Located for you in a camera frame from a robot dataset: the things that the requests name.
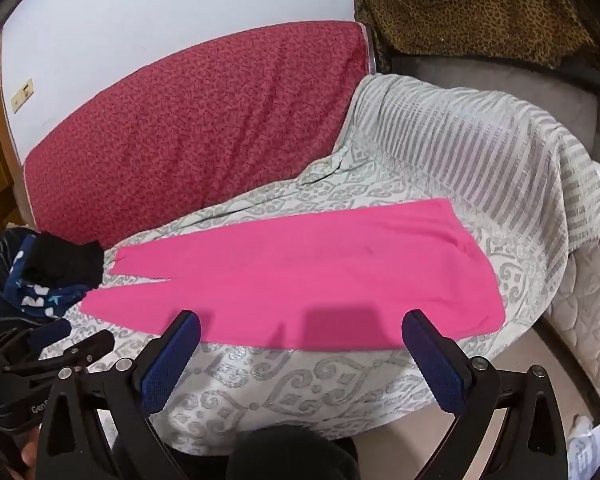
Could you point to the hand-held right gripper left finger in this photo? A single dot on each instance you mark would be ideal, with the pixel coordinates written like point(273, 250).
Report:
point(172, 360)

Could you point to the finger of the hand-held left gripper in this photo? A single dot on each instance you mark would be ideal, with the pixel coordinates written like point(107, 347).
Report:
point(50, 332)
point(97, 345)

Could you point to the blue printed cloth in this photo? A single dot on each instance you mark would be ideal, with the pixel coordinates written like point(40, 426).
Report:
point(35, 300)

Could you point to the grey white patterned bedspread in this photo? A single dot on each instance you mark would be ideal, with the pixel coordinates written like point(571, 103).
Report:
point(430, 135)

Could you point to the black cloth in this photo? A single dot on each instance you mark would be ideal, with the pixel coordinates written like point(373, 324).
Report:
point(65, 260)

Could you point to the white crumpled paper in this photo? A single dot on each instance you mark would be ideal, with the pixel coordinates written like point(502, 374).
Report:
point(587, 450)

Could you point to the pink pants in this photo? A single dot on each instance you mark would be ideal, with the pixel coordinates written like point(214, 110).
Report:
point(305, 270)

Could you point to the grey upholstered chair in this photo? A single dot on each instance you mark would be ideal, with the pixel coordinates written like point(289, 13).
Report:
point(530, 80)

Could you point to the beige wall switch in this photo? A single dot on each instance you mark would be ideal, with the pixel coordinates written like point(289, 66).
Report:
point(22, 94)

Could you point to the leopard print blanket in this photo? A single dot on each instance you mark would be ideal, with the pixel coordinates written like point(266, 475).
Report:
point(470, 10)

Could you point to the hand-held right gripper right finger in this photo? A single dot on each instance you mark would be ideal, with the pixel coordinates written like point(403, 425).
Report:
point(432, 365)

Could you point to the person's black trouser leg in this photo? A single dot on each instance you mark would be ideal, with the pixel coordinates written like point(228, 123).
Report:
point(290, 455)

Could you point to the red patterned cushion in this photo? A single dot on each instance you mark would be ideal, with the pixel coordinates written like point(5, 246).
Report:
point(180, 125)

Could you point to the white quilted mattress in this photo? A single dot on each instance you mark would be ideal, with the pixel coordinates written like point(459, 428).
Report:
point(590, 285)

